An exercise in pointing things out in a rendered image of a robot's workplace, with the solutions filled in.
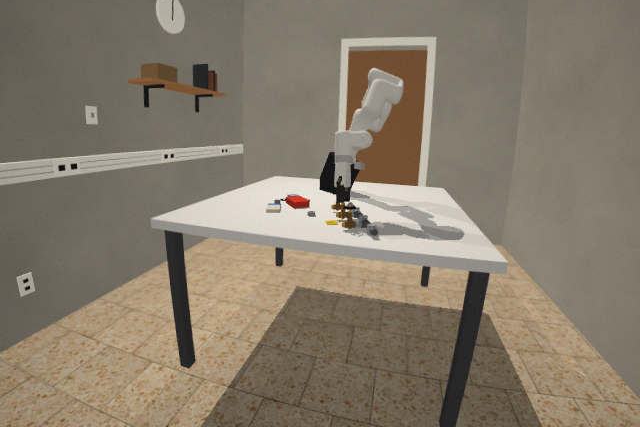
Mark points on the red rectangular block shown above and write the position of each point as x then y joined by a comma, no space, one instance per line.
297,202

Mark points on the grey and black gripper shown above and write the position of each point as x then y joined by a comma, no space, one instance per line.
342,181

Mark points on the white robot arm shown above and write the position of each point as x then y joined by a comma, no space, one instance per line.
375,111

